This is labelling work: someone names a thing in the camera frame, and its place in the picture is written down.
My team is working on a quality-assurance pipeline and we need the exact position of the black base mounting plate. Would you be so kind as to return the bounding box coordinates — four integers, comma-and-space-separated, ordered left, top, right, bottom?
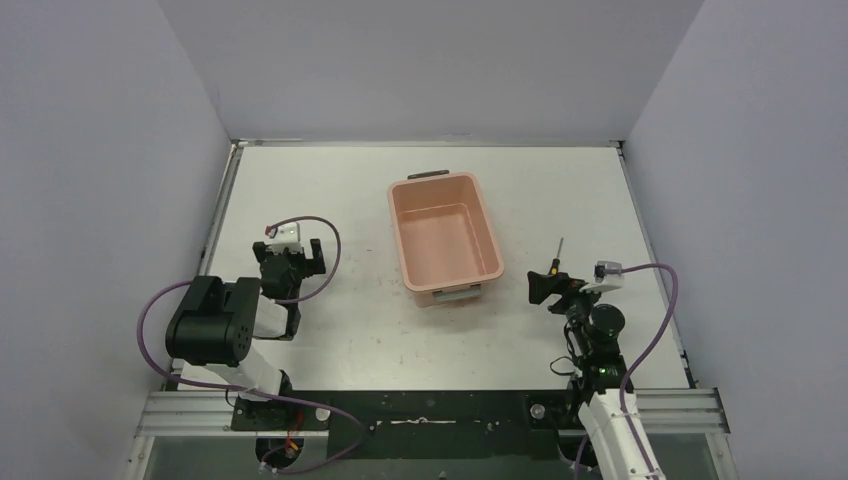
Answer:
232, 390, 588, 472

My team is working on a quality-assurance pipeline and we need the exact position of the pink plastic bin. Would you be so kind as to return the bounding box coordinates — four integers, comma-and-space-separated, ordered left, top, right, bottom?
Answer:
387, 170, 505, 308

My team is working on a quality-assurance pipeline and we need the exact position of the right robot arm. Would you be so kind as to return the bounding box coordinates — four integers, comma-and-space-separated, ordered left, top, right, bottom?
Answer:
527, 262, 665, 479

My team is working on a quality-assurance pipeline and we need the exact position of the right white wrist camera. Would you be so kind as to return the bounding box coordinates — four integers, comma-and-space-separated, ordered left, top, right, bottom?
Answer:
580, 261, 624, 294

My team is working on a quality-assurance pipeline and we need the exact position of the black yellow screwdriver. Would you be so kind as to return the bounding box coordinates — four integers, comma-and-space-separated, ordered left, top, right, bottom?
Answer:
548, 237, 564, 275

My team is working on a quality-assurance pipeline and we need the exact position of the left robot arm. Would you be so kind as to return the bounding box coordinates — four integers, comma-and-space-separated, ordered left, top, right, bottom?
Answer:
165, 238, 327, 401

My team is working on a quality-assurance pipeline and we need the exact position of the aluminium front rail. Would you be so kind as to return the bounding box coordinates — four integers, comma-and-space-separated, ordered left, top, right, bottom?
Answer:
135, 389, 730, 438

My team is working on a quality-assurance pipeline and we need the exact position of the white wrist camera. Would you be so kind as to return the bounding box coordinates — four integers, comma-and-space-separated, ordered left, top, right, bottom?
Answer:
265, 222, 303, 254
580, 261, 624, 294

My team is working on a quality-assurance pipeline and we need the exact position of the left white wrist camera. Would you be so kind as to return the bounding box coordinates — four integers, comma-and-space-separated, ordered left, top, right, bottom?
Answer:
265, 222, 303, 254

